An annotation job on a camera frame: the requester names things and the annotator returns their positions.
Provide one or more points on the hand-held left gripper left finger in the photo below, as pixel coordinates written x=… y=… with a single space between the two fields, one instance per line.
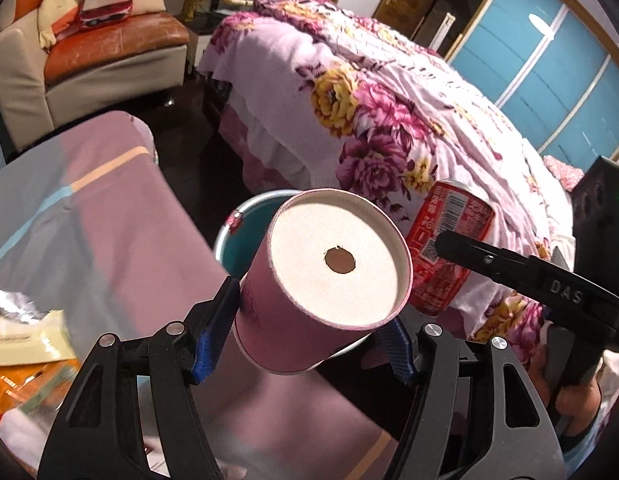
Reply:
x=208 y=345

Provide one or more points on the person's right hand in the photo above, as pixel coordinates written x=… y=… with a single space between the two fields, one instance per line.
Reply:
x=577 y=402

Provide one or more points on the black side table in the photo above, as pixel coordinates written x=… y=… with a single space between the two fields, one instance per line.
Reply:
x=209 y=22

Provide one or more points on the blue door wardrobe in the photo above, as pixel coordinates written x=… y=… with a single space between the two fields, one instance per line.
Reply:
x=539 y=60

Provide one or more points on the teal trash bin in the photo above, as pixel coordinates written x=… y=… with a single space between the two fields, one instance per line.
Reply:
x=239 y=250

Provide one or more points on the orange snack packet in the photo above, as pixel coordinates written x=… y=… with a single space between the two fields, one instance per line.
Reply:
x=19 y=385

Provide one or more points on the beige and brown armchair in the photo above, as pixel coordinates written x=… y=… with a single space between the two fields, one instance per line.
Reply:
x=19 y=70

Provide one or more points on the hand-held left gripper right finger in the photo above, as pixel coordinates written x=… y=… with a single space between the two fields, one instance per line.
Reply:
x=397 y=347

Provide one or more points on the silver foil wrapper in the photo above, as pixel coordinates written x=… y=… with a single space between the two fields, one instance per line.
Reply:
x=14 y=302

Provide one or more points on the person's blue clothing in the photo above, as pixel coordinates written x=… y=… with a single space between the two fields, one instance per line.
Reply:
x=584 y=452

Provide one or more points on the black box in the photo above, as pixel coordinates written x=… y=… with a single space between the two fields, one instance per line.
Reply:
x=439 y=15

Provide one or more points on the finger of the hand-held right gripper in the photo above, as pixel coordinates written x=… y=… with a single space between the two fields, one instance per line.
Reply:
x=484 y=260

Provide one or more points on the pink patterned pillow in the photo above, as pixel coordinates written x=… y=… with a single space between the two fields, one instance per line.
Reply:
x=564 y=172

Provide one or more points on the pink paper cup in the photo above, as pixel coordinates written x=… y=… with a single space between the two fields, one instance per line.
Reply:
x=299 y=245

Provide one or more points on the red soda can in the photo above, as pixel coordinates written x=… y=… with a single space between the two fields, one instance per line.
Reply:
x=439 y=220

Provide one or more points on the pink floral blanket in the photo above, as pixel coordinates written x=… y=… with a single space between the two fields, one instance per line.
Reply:
x=389 y=85

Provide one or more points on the pale yellow wrapper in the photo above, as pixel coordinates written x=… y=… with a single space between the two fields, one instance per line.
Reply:
x=24 y=340

